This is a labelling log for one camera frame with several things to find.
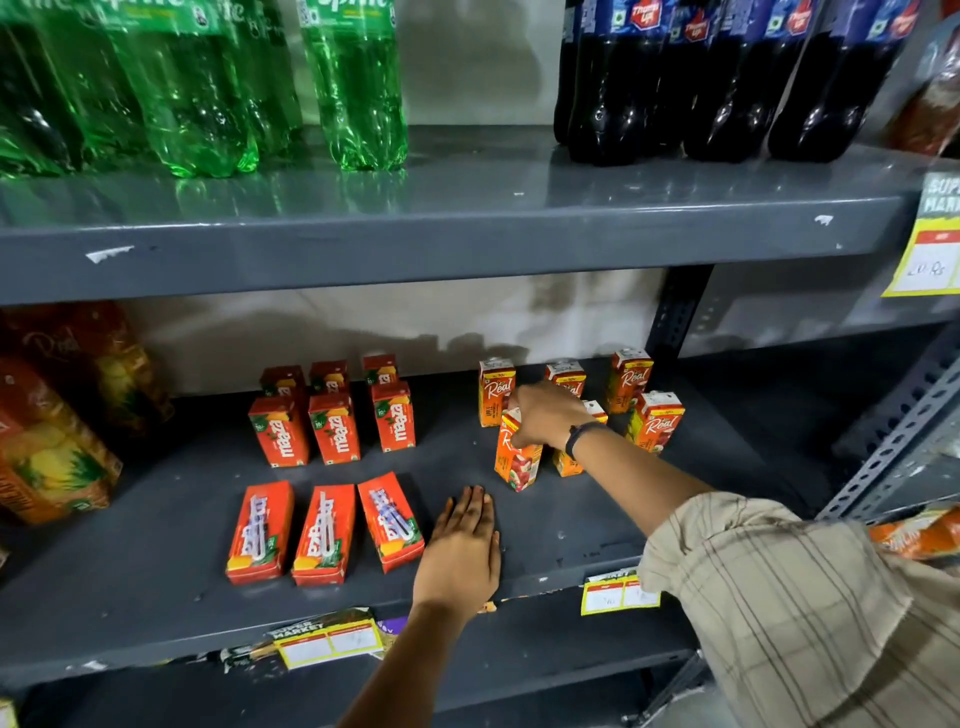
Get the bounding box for person's right hand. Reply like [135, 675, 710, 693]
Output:
[508, 380, 594, 451]

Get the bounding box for person's left hand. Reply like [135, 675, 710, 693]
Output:
[412, 485, 502, 624]

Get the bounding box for red Maaza carton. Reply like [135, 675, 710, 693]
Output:
[225, 480, 296, 586]
[356, 471, 426, 575]
[290, 484, 358, 588]

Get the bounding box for red Maaza cartons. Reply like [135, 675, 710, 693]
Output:
[248, 353, 418, 470]

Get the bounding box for grey metal shelf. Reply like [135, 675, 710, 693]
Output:
[0, 123, 939, 728]

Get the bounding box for large Real pineapple juice cartons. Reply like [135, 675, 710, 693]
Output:
[0, 301, 175, 526]

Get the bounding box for person's right forearm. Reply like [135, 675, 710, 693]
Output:
[573, 427, 714, 538]

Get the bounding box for person's left forearm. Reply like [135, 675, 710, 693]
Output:
[337, 599, 489, 728]

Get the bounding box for yellow shelf price tag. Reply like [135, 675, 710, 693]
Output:
[882, 172, 960, 299]
[581, 569, 663, 618]
[273, 611, 384, 671]

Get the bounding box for black wristband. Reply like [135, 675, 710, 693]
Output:
[563, 421, 610, 463]

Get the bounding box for torn label strip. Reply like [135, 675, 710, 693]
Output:
[221, 641, 279, 670]

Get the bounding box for grey perforated metal rack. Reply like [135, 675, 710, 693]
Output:
[674, 254, 960, 728]

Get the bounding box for beige plaid shirt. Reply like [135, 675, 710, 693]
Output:
[637, 491, 960, 728]

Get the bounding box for dark cola bottle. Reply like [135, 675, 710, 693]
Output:
[566, 0, 676, 166]
[652, 0, 710, 155]
[553, 0, 579, 145]
[682, 0, 819, 163]
[768, 0, 924, 163]

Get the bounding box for orange snack packet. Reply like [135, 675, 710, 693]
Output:
[869, 503, 960, 562]

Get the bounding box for brown drink bottle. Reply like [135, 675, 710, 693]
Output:
[888, 44, 960, 155]

